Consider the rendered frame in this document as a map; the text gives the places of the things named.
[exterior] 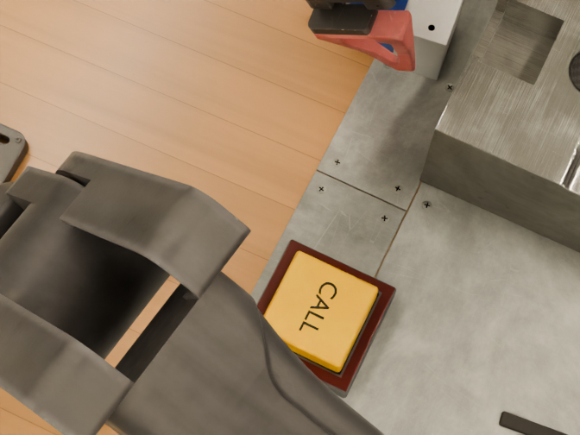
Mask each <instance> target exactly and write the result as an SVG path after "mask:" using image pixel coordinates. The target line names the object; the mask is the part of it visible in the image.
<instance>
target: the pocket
mask: <svg viewBox="0 0 580 435"><path fill-rule="evenodd" d="M563 23H564V20H561V19H559V18H557V17H555V16H551V15H549V14H547V13H545V12H543V11H540V10H538V9H535V8H533V7H530V6H528V5H526V4H523V3H520V2H518V1H516V0H508V1H506V0H498V2H497V5H496V7H495V11H494V13H493V15H492V16H491V18H490V20H489V23H488V25H487V27H486V28H485V30H484V32H483V34H482V37H481V39H480V41H479V42H478V45H477V47H476V50H475V52H474V53H473V55H475V56H477V57H479V58H480V60H479V62H481V63H483V64H485V65H487V66H491V67H493V68H494V69H497V70H499V71H501V72H504V73H506V74H509V75H511V76H513V77H516V78H517V79H521V80H523V81H525V82H527V83H529V84H531V85H535V83H536V81H537V79H538V77H539V74H540V72H541V70H542V68H543V66H544V64H545V61H546V59H547V57H548V55H549V53H550V52H551V49H552V46H553V44H554V42H555V40H556V39H557V36H558V33H559V31H560V29H561V28H562V25H563Z"/></svg>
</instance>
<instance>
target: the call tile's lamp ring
mask: <svg viewBox="0 0 580 435"><path fill-rule="evenodd" d="M297 251H301V252H303V253H306V254H308V255H310V256H312V257H314V258H316V259H319V260H320V261H322V262H325V263H327V264H329V265H331V266H333V267H335V268H338V269H340V270H342V271H344V272H345V273H348V274H351V275H353V276H355V277H356V278H358V279H360V280H363V281H366V282H368V283H369V284H371V285H373V286H375V287H377V288H378V291H379V292H381V293H382V294H381V297H380V298H379V300H378V302H377V304H376V306H375V309H374V311H373V313H372V315H371V317H370V319H369V322H368V323H367V325H366V327H365V329H364V331H363V333H362V336H361V338H360V340H359V342H358V344H357V346H356V348H355V350H354V352H353V354H352V356H351V358H350V361H349V363H348V365H347V367H346V369H345V371H344V373H343V375H342V377H341V378H340V377H338V376H336V375H334V374H332V373H330V372H328V371H326V370H324V369H321V368H319V367H317V366H315V365H313V364H311V363H309V362H307V361H305V360H303V359H301V358H299V359H300V360H301V361H302V362H303V363H304V364H305V365H306V366H307V368H309V369H310V370H311V371H312V372H313V374H315V375H316V376H317V377H318V378H319V379H320V380H321V381H324V382H326V383H328V384H330V385H332V386H334V387H336V388H339V389H341V390H343V391H344V392H346V391H347V389H348V387H349V385H350V383H351V381H352V378H353V376H354V374H355V373H356V370H357V368H358V366H359V364H360V362H361V360H362V358H363V355H364V353H365V351H366V349H367V348H368V346H369V343H370V341H371V339H372V337H373V335H374V333H375V330H376V328H377V326H378V324H379V323H380V321H381V317H382V315H383V313H384V312H385V310H386V308H387V306H388V303H389V301H390V300H391V298H392V295H393V293H394V290H395V288H394V287H391V286H389V285H388V284H386V283H384V282H382V281H379V280H377V279H375V278H373V277H371V276H369V275H367V274H364V273H362V272H360V271H358V270H356V269H354V268H351V267H349V266H347V265H345V264H343V263H341V262H338V261H336V260H334V259H332V258H330V257H329V256H327V255H323V254H321V253H319V252H318V251H316V250H314V249H310V248H308V247H306V246H305V245H303V244H301V243H298V242H295V241H294V240H291V242H290V243H289V245H288V246H287V249H286V251H285V253H284V255H283V256H282V258H281V261H280V263H279V265H278V267H277V268H276V270H275V271H274V274H273V276H272V278H271V280H270V282H269V283H268V286H267V287H266V289H265V291H264V293H263V295H262V297H261V299H260V301H259V303H258V305H257V308H258V309H259V311H260V312H261V313H262V315H264V313H265V311H266V310H267V308H268V305H269V303H270V301H271V299H272V298H273V296H274V294H275V292H276V290H277V288H278V286H279V285H280V283H281V280H282V278H283V276H284V274H285V273H286V271H287V269H288V267H289V265H290V263H291V261H292V259H293V257H294V255H295V253H296V252H297Z"/></svg>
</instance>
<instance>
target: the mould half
mask: <svg viewBox="0 0 580 435"><path fill-rule="evenodd" d="M516 1H518V2H520V3H523V4H526V5H528V6H530V7H533V8H535V9H538V10H540V11H543V12H545V13H547V14H549V15H551V16H555V17H557V18H559V19H561V20H564V23H563V25H562V28H561V29H560V31H559V33H558V36H557V39H556V40H555V42H554V44H553V46H552V49H551V52H550V53H549V55H548V57H547V59H546V61H545V64H544V66H543V68H542V70H541V72H540V74H539V77H538V79H537V81H536V83H535V85H531V84H529V83H527V82H525V81H523V80H521V79H517V78H516V77H513V76H511V75H509V74H506V73H504V72H501V71H499V70H497V69H494V68H493V67H491V66H487V65H485V64H483V63H481V62H479V60H480V58H479V57H477V56H475V55H473V54H472V55H471V56H470V58H469V60H468V62H467V64H466V66H465V68H464V70H463V72H462V74H461V76H460V78H459V80H458V82H457V85H456V87H455V89H454V91H453V93H452V94H451V97H450V99H449V101H448V103H447V105H446V106H445V108H444V111H443V113H442V115H441V117H440V118H439V120H438V123H437V125H436V127H435V130H434V132H433V136H432V140H431V143H430V147H429V149H428V152H427V156H426V160H425V164H424V166H423V169H422V173H421V175H420V178H419V180H420V181H423V182H425V183H426V184H428V185H430V186H434V187H436V188H437V189H440V190H442V191H444V192H447V193H449V194H451V195H453V196H455V197H457V198H460V199H462V200H464V201H467V202H469V203H471V204H473V205H476V206H478V207H480V208H482V209H484V210H486V211H489V212H491V213H494V214H495V215H497V216H499V217H501V218H505V219H506V220H508V221H511V222H513V223H515V224H518V225H520V226H522V227H524V228H526V229H528V230H531V231H533V232H535V233H538V234H540V235H541V236H544V237H547V238H549V239H551V240H553V241H555V242H557V243H560V244H562V245H564V246H566V247H568V248H570V249H574V250H575V251H577V252H579V253H580V91H579V90H578V89H577V88H576V87H575V86H574V85H573V83H572V82H571V77H570V66H571V62H572V60H573V59H574V57H575V56H576V55H578V54H579V53H580V0H516Z"/></svg>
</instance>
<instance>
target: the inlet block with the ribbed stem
mask: <svg viewBox="0 0 580 435"><path fill-rule="evenodd" d="M395 2H396V5H395V6H394V7H393V8H392V9H387V10H409V11H410V13H411V15H412V22H413V40H414V50H415V64H416V67H415V70H414V71H412V72H410V71H408V72H410V73H416V74H418V75H421V76H424V77H427V78H429V79H435V80H437V79H438V76H439V73H440V70H441V67H442V65H443V62H444V58H445V56H446V53H447V50H448V47H449V45H450V43H451V38H452V36H453V33H454V30H455V27H456V25H457V19H458V17H459V13H460V10H461V7H462V4H463V0H395ZM378 43H379V44H381V45H382V46H384V47H385V48H386V49H387V50H389V51H390V52H392V53H393V54H395V55H397V53H396V52H395V50H394V48H393V47H392V45H390V44H387V43H380V42H378ZM397 56H398V55H397Z"/></svg>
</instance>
